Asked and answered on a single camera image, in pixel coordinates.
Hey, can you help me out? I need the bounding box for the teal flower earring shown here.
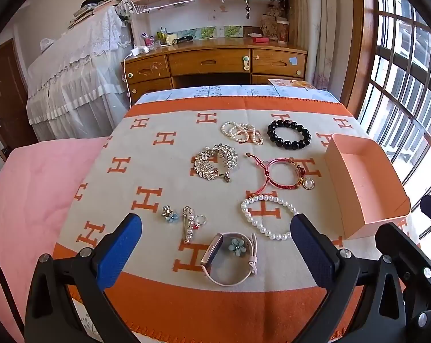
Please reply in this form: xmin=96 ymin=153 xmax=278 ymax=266
xmin=228 ymin=238 xmax=247 ymax=257

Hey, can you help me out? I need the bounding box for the pink quilt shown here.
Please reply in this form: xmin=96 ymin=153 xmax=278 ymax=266
xmin=0 ymin=136 xmax=111 ymax=343

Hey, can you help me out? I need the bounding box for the orange and beige patterned blanket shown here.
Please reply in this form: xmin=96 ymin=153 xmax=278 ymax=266
xmin=53 ymin=96 xmax=414 ymax=343

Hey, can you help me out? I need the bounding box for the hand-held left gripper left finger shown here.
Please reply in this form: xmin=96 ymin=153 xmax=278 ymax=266
xmin=24 ymin=213 xmax=143 ymax=343

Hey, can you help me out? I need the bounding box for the blue and gold flower earring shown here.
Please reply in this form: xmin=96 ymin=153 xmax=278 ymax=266
xmin=161 ymin=205 xmax=179 ymax=224

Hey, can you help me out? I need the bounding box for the small floral jar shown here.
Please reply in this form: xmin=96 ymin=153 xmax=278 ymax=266
xmin=276 ymin=18 xmax=290 ymax=43

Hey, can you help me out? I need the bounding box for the black bead bracelet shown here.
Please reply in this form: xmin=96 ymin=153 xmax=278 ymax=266
xmin=266 ymin=119 xmax=312 ymax=151

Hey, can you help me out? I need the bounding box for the white pearl bracelet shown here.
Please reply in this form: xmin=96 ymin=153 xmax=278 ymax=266
xmin=240 ymin=194 xmax=300 ymax=241

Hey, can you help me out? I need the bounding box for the red cord bracelet pearl pendant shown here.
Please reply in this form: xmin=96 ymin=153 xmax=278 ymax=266
xmin=246 ymin=153 xmax=318 ymax=195

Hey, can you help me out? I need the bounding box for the pink cardboard box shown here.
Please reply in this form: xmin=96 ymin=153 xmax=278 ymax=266
xmin=324 ymin=133 xmax=411 ymax=240

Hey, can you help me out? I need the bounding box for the beige curtain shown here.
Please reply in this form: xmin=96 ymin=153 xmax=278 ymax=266
xmin=303 ymin=0 xmax=346 ymax=95

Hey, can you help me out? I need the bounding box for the brown wooden door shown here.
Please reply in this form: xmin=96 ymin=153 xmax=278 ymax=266
xmin=0 ymin=39 xmax=39 ymax=161

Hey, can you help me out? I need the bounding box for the white power cable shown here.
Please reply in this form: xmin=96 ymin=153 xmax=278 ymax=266
xmin=121 ymin=56 xmax=133 ymax=109

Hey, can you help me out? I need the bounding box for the stack of books on cover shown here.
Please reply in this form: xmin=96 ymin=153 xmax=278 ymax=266
xmin=67 ymin=0 xmax=125 ymax=30

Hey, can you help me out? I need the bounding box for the pearl safety pin brooch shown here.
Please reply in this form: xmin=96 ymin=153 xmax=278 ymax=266
xmin=181 ymin=205 xmax=195 ymax=245

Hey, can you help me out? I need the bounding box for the light blue bed sheet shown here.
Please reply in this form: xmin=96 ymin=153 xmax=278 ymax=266
xmin=135 ymin=85 xmax=342 ymax=106

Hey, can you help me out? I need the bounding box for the white lace furniture cover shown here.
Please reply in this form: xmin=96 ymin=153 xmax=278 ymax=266
xmin=25 ymin=0 xmax=135 ymax=141

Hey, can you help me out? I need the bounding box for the barred window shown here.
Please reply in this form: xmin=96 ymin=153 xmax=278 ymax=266
xmin=356 ymin=0 xmax=431 ymax=258

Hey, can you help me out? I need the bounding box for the orange magazine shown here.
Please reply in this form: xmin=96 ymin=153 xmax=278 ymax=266
xmin=268 ymin=78 xmax=315 ymax=90

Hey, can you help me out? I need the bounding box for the pink smart watch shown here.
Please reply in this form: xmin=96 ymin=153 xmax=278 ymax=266
xmin=200 ymin=232 xmax=259 ymax=287

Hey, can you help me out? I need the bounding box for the silver rhinestone leaf brooch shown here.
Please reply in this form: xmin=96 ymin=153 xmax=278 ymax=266
xmin=193 ymin=143 xmax=240 ymax=183

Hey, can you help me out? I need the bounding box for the wooden desk with drawers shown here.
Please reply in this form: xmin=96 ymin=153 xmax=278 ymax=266
xmin=122 ymin=37 xmax=308 ymax=105

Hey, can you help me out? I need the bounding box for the cluster of small pearl bracelets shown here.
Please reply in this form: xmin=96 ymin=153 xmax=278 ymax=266
xmin=221 ymin=121 xmax=265 ymax=146

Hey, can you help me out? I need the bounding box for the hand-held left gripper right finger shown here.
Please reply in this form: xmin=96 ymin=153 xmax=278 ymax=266
xmin=290 ymin=213 xmax=408 ymax=343

